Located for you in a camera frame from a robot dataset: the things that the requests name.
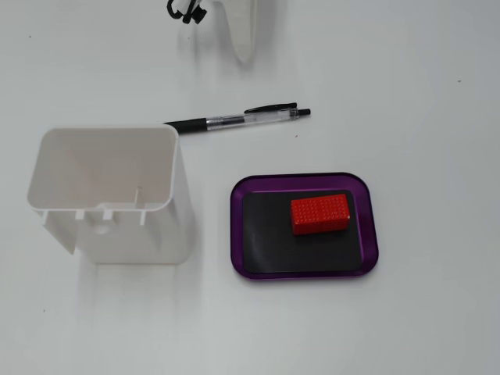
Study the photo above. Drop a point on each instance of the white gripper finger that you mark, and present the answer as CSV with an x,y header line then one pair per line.
x,y
241,27

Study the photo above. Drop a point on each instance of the black clear retractable pen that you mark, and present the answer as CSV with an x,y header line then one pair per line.
x,y
226,120

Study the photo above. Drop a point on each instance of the white plastic pen holder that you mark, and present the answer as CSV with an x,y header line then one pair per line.
x,y
117,203

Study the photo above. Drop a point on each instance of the purple metal tray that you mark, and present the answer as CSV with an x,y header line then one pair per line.
x,y
304,183

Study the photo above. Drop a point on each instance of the red studded block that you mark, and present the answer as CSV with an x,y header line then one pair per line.
x,y
319,215

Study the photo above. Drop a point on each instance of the black tray mat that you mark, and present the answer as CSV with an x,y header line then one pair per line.
x,y
273,246

